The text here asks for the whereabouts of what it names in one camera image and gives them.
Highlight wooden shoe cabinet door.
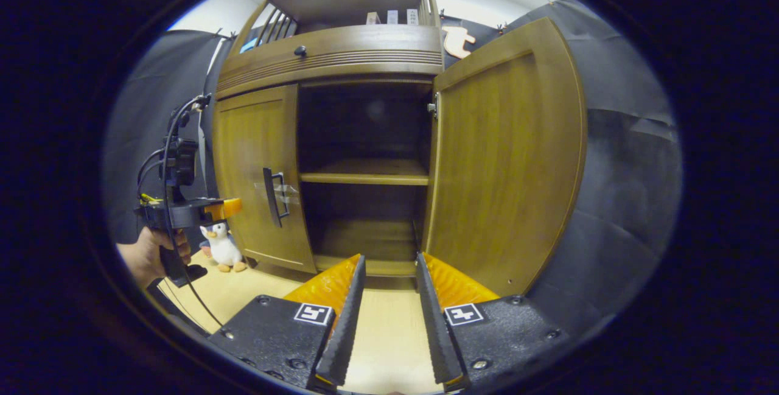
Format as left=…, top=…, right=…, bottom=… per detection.
left=212, top=83, right=318, bottom=274
left=422, top=16, right=589, bottom=298

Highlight penguin plush toy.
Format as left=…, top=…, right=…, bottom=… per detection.
left=199, top=221, right=248, bottom=273

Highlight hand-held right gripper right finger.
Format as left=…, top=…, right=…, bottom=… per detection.
left=416, top=252, right=571, bottom=393

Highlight black backdrop cloth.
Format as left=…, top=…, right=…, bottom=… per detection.
left=102, top=0, right=683, bottom=335

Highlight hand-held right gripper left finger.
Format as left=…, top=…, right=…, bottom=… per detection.
left=207, top=253, right=367, bottom=393

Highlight wooden double-door shoe cabinet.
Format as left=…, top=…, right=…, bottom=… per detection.
left=212, top=0, right=445, bottom=279

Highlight black cable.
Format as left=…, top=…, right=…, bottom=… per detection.
left=137, top=94, right=225, bottom=330

